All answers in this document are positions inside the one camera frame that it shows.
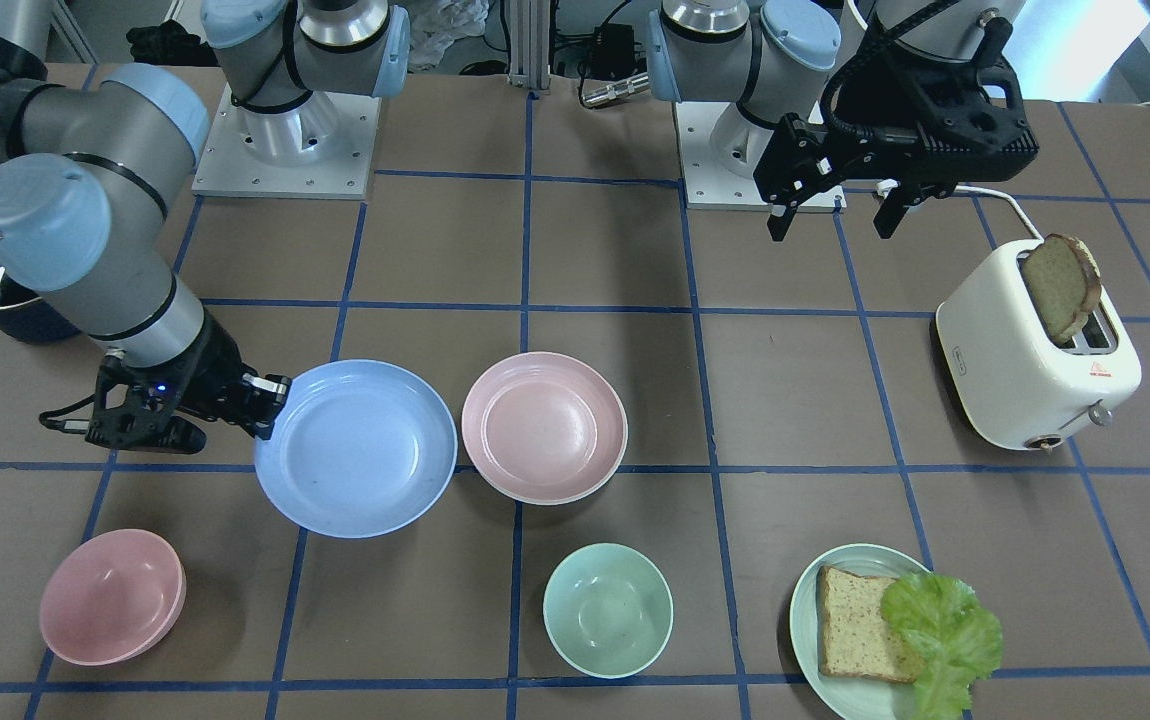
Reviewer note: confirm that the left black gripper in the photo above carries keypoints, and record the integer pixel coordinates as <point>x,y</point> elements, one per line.
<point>801,160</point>

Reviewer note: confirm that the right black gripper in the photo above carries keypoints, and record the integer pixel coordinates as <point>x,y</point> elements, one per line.
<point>218,366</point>

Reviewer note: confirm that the blue plate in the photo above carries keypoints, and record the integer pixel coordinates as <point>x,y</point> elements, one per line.
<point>361,448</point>

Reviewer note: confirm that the pink plate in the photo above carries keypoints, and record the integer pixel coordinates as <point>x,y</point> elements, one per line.
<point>544,428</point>

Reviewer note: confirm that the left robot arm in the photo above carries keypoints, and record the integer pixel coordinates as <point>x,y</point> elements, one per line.
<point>777,59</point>

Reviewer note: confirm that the bread slice in toaster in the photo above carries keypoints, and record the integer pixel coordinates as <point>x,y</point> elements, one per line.
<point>1064,284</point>

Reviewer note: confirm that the pink bowl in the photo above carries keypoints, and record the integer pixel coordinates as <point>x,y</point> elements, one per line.
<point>113,598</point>

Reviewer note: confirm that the white toaster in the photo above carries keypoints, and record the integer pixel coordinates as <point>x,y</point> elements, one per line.
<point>1017,389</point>

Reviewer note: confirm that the green bowl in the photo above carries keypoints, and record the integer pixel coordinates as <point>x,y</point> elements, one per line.
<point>608,611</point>

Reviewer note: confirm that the lettuce leaf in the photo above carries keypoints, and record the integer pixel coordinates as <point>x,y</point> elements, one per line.
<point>957,638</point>

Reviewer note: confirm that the bread slice on plate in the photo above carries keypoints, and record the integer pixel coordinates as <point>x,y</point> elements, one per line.
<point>856,640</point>

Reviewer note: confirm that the green plate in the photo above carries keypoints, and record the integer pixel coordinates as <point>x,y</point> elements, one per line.
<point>850,698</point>

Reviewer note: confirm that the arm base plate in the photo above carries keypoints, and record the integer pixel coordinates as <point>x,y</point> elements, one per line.
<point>719,149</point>
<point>321,150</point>

